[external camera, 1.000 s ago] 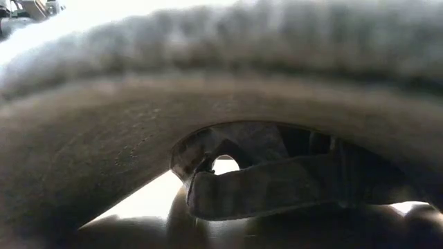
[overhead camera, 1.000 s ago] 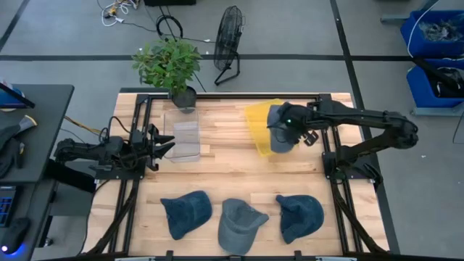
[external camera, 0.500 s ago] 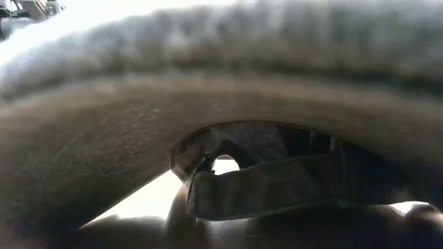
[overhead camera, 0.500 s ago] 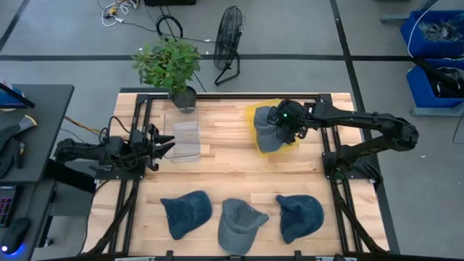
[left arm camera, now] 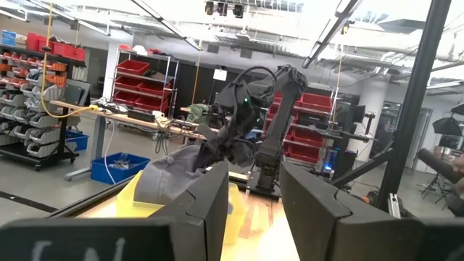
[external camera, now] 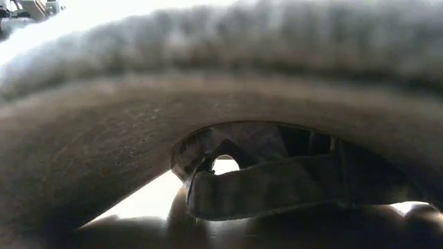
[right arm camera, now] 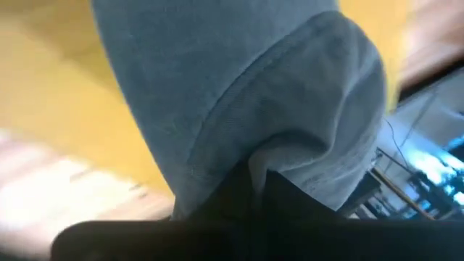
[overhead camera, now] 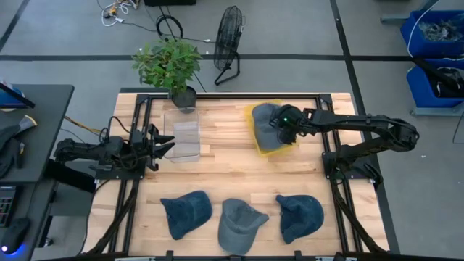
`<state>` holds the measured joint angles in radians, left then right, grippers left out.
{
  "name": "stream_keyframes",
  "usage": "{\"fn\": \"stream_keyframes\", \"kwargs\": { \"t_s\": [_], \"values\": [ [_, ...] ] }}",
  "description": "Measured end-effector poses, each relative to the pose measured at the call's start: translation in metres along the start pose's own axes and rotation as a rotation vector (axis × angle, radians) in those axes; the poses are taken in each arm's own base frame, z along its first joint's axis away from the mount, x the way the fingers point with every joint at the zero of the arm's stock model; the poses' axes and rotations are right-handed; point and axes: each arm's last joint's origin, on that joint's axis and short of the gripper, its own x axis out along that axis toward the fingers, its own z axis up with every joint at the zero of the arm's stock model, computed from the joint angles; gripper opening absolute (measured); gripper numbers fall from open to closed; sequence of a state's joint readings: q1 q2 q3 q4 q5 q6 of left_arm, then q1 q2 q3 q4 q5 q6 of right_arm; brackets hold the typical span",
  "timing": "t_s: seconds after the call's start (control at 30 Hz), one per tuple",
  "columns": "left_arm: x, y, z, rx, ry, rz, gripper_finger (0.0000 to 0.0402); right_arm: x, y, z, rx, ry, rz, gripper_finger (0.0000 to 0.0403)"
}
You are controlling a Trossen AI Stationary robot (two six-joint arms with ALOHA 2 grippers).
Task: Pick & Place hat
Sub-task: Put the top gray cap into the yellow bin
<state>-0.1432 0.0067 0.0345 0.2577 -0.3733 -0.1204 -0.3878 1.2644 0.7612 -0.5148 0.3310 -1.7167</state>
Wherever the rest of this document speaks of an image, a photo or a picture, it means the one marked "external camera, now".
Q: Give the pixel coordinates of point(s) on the blue denim cap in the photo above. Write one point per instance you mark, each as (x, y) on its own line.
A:
(104, 145)

